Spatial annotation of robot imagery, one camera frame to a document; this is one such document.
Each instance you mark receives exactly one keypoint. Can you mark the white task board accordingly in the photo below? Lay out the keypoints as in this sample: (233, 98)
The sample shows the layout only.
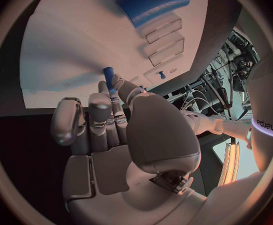
(68, 50)

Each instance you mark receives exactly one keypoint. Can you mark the blue flanged peg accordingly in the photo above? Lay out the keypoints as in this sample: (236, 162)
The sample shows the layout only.
(161, 75)

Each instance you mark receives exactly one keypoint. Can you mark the workshop equipment rack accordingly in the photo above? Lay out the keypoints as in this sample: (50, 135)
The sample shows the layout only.
(242, 65)

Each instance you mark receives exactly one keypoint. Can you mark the glowing light bar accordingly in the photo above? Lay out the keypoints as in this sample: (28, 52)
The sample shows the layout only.
(230, 163)

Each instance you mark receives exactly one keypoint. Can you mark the small blue peg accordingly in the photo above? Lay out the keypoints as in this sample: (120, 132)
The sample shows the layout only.
(141, 87)

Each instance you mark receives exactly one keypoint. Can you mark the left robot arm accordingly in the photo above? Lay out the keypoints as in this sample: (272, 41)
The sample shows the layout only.
(230, 125)

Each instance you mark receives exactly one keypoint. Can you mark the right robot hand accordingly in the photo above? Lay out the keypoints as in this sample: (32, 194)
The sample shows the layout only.
(160, 135)

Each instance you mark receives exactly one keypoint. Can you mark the slender blue peg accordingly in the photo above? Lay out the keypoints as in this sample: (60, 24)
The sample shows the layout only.
(108, 75)

